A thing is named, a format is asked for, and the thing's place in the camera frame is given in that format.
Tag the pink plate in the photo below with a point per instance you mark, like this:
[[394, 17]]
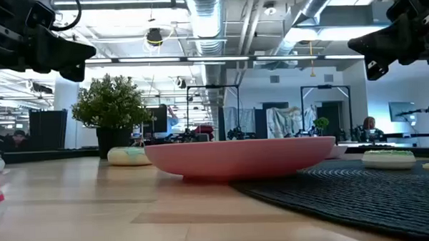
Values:
[[237, 159]]

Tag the white draped cloth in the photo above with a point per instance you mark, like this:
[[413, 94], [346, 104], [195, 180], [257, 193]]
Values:
[[289, 121], [239, 119]]

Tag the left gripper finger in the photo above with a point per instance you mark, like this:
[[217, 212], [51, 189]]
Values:
[[62, 50]]

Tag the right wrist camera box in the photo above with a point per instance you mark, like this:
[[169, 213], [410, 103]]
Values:
[[402, 6]]

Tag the black background robot arm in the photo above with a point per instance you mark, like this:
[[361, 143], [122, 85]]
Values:
[[190, 135], [235, 134]]

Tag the black overhead camera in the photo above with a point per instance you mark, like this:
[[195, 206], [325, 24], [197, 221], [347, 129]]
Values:
[[154, 36]]

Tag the purple plate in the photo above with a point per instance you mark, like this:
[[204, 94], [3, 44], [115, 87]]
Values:
[[339, 151]]

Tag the green potted plant black pot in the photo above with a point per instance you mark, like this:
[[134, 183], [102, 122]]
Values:
[[110, 102]]

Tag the large blue iced donut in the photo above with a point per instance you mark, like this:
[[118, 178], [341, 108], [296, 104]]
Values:
[[126, 157]]

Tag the wall mounted monitor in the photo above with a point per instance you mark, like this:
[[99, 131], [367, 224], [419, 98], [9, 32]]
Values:
[[400, 111]]

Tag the black background rig frame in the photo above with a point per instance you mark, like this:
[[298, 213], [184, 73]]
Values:
[[324, 86], [213, 86]]

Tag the small background green plant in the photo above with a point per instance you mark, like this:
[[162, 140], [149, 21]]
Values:
[[320, 123]]

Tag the large green donut chocolate drizzle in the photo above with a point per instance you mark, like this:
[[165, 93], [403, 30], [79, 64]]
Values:
[[387, 161]]

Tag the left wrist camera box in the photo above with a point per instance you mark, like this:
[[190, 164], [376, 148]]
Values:
[[41, 14]]

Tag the person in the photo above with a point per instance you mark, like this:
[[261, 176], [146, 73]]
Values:
[[369, 124], [18, 140]]

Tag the black aluminium table frame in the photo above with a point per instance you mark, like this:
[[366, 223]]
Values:
[[40, 156]]

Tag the black partition panel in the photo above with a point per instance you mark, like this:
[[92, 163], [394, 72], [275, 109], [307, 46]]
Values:
[[48, 130]]

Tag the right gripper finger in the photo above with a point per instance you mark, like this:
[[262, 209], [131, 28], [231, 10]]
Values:
[[383, 43]]

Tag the black round woven placemat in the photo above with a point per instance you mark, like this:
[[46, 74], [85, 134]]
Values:
[[346, 198]]

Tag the LED light bar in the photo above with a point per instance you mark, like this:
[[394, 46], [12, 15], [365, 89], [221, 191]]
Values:
[[216, 58]]

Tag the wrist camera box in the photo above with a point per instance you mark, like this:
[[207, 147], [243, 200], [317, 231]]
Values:
[[41, 14], [402, 6]]

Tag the black computer monitor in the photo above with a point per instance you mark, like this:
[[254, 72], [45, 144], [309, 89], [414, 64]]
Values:
[[161, 119]]

